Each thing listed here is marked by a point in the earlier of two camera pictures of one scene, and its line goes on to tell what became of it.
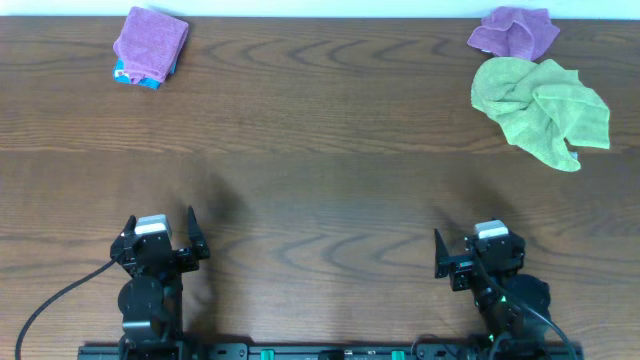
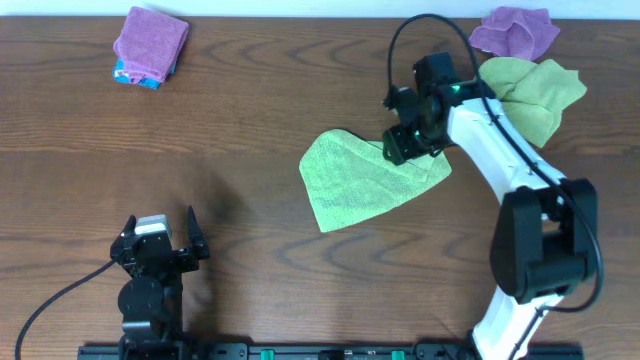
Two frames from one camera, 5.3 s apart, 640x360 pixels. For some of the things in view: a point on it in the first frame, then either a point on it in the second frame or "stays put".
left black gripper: x=190 y=258 stays put
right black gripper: x=461 y=266 -> x=394 y=142
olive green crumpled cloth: x=503 y=88 stays put
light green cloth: x=562 y=108 -> x=348 y=178
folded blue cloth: x=121 y=76 stays put
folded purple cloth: x=150 y=44 stays put
